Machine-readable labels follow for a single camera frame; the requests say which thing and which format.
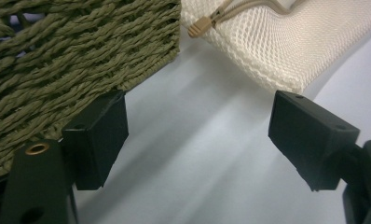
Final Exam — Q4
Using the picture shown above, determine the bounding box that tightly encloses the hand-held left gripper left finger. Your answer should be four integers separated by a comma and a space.
62, 90, 130, 191

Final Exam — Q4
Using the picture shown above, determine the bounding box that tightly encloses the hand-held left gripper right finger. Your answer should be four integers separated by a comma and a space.
268, 90, 361, 192

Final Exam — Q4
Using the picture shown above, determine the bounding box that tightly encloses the green woven basket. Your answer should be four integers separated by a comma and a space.
0, 0, 182, 181

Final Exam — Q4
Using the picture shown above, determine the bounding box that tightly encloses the cream mesh laundry bag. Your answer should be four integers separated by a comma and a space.
180, 0, 371, 94

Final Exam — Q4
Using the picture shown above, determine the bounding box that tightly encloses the white table board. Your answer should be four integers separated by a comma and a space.
71, 24, 371, 224

